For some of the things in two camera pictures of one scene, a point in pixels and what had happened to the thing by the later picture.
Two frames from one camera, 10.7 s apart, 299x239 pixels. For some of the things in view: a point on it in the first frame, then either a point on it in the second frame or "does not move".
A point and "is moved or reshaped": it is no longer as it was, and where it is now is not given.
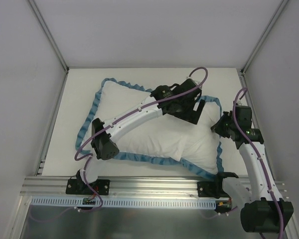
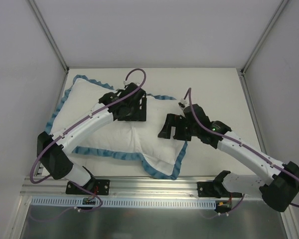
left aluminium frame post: (49, 35) does not move
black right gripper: (221, 127) to (180, 127)
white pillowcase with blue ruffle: (196, 145) is moved or reshaped
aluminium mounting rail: (123, 186) does not move
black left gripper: (194, 114) to (136, 115)
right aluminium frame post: (272, 21) does not move
